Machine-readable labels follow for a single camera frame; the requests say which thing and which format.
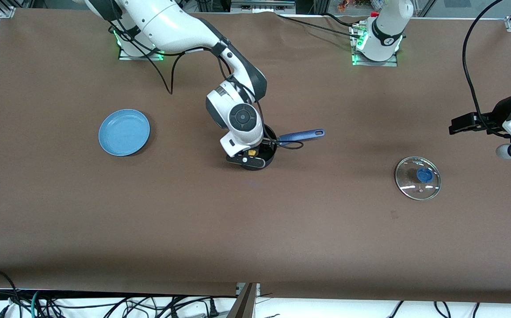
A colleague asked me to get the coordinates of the aluminium frame profile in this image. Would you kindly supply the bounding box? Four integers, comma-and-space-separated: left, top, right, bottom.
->
227, 283, 260, 318

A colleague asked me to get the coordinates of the right arm black wrist cable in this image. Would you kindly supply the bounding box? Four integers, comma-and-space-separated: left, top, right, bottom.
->
113, 24, 305, 151

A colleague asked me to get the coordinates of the black pot blue handle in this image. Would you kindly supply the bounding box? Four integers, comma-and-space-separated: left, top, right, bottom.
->
238, 125, 325, 171

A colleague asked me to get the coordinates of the brown table cover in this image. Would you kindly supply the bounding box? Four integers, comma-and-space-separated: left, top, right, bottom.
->
0, 8, 511, 305

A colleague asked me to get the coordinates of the long black table cable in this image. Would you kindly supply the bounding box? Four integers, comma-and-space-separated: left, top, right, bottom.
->
277, 15, 364, 39

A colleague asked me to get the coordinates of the black power plug cable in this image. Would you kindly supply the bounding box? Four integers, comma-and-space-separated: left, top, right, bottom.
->
158, 297, 221, 318

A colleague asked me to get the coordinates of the glass lid blue knob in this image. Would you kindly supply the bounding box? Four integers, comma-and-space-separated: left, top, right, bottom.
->
395, 156, 442, 201

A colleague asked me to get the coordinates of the blue round plate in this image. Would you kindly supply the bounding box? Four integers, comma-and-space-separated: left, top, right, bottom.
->
99, 109, 151, 156

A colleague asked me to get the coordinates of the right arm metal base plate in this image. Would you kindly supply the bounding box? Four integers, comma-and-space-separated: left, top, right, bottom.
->
118, 26, 168, 61

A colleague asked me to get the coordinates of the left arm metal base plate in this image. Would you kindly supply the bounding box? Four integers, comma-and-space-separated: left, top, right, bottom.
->
351, 24, 398, 67

